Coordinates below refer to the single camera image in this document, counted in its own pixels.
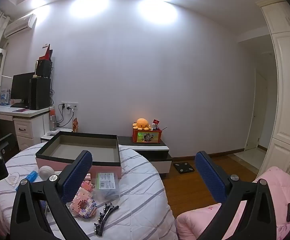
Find orange octopus plush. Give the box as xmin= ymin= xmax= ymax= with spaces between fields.
xmin=132 ymin=118 xmax=153 ymax=131

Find red toy box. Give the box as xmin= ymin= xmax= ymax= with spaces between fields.
xmin=132 ymin=127 xmax=162 ymax=143

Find clear bottle orange lid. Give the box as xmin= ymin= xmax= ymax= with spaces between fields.
xmin=49 ymin=106 xmax=58 ymax=131

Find white desk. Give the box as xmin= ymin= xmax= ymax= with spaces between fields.
xmin=0 ymin=105 xmax=51 ymax=152

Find black monitor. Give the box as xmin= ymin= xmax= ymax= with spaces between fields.
xmin=11 ymin=72 xmax=35 ymax=108

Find clear plastic box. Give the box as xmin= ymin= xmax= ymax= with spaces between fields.
xmin=94 ymin=172 xmax=120 ymax=202

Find white door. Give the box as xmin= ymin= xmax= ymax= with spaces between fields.
xmin=245 ymin=67 xmax=268 ymax=152

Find black bathroom scale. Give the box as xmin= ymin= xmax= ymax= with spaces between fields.
xmin=174 ymin=162 xmax=194 ymax=173

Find pink floral quilt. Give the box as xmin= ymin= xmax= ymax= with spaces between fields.
xmin=175 ymin=166 xmax=290 ymax=240

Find white air conditioner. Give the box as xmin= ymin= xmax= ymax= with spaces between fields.
xmin=4 ymin=14 xmax=37 ymax=38

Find small black box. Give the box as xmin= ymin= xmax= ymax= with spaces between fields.
xmin=36 ymin=59 xmax=53 ymax=78

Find black white low cabinet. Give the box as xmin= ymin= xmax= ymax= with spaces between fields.
xmin=117 ymin=135 xmax=172 ymax=178

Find pink block figure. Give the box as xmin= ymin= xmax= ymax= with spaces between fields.
xmin=69 ymin=180 xmax=97 ymax=218

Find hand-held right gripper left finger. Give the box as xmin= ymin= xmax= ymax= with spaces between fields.
xmin=10 ymin=150 xmax=93 ymax=240

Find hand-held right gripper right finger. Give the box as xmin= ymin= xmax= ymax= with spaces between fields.
xmin=194 ymin=151 xmax=277 ymax=240

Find blue white tube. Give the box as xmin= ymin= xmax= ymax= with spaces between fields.
xmin=15 ymin=171 xmax=38 ymax=190

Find white wardrobe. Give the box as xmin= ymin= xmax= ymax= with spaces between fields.
xmin=256 ymin=1 xmax=290 ymax=180

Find blue white packet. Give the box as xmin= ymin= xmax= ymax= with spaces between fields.
xmin=0 ymin=88 xmax=12 ymax=105

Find black hair clip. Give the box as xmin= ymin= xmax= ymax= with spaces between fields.
xmin=94 ymin=202 xmax=119 ymax=236

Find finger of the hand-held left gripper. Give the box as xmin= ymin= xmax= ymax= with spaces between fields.
xmin=0 ymin=133 xmax=15 ymax=157

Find black cables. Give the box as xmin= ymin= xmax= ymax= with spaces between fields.
xmin=57 ymin=104 xmax=75 ymax=128

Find white round device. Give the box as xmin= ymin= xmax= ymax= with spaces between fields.
xmin=39 ymin=165 xmax=55 ymax=181

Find small white nightstand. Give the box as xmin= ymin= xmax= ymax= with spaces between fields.
xmin=40 ymin=127 xmax=73 ymax=143

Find pink box with black rim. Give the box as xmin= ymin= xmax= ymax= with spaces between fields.
xmin=36 ymin=131 xmax=122 ymax=179

